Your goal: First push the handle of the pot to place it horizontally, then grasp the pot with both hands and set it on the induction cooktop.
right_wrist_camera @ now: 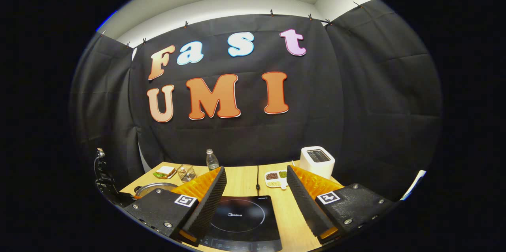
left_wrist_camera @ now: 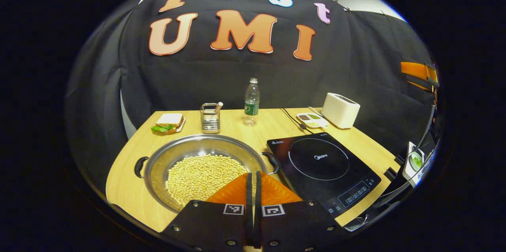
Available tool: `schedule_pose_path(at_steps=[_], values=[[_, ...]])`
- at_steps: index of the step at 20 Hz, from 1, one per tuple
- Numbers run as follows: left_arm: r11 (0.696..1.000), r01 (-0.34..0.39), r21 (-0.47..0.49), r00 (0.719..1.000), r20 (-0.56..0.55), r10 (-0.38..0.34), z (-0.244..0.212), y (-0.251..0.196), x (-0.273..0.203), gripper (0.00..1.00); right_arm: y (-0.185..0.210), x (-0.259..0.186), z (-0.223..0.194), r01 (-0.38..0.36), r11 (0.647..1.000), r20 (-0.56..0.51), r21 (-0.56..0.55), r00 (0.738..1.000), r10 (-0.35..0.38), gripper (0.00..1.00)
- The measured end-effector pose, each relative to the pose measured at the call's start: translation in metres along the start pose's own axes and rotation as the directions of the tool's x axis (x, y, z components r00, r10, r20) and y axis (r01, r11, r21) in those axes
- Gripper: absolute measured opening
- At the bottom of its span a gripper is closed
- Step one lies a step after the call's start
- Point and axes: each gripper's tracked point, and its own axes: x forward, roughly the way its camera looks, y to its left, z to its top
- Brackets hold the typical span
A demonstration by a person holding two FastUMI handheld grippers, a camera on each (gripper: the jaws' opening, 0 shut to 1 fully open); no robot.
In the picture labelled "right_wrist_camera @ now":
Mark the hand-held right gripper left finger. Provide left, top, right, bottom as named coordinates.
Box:
left=123, top=166, right=228, bottom=246

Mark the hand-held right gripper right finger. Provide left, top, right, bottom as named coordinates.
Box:
left=286, top=165, right=396, bottom=244

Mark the black induction cooktop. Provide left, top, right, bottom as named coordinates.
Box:
left=198, top=196, right=283, bottom=252

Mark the steel pot with black handles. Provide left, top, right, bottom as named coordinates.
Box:
left=134, top=182, right=179, bottom=199

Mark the metal mesh utensil holder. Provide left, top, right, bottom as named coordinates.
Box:
left=177, top=164, right=197, bottom=182

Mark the white divided dish of beans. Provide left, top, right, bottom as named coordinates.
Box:
left=264, top=170, right=288, bottom=189

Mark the white toaster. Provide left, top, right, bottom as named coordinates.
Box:
left=299, top=146, right=336, bottom=180

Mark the clear plastic water bottle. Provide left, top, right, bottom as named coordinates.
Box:
left=206, top=149, right=220, bottom=171

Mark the sandwich on white plate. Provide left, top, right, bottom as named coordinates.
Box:
left=153, top=165, right=177, bottom=179

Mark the black backdrop cloth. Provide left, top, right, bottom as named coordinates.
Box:
left=69, top=0, right=442, bottom=202

